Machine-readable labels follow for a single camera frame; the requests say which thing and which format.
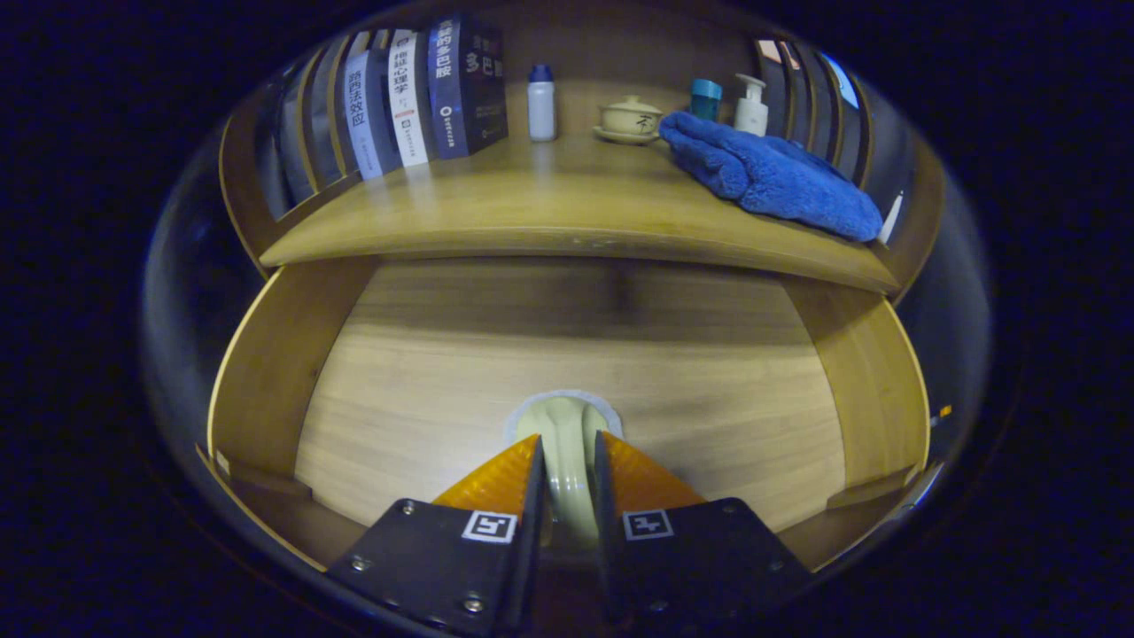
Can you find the blue folded towel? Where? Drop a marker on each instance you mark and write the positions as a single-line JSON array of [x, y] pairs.
[[771, 177]]

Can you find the small white blue-capped bottle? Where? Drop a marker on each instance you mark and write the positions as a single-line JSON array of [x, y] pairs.
[[541, 106]]

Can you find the blue spine black book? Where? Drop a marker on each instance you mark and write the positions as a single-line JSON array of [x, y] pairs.
[[465, 84]]

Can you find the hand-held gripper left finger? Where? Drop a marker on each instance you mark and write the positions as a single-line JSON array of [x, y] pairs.
[[443, 567]]

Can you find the teal cup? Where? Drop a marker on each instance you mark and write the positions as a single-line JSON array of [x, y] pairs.
[[706, 97]]

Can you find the lavender spine book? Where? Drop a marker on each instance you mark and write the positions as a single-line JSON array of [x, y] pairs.
[[361, 115]]

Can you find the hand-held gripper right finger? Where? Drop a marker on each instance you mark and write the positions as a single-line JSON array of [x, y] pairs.
[[700, 567]]

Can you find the white pump bottle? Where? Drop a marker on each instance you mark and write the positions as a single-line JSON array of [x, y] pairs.
[[751, 111]]

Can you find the cream lidded teacup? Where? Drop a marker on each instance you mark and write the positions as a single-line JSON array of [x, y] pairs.
[[629, 120]]

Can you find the white spine book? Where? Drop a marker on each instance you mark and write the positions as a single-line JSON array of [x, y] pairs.
[[407, 97]]

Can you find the wooden drawer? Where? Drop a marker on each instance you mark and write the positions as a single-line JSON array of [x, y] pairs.
[[532, 354]]

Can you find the wooden countertop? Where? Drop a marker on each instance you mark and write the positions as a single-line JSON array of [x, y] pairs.
[[549, 195]]

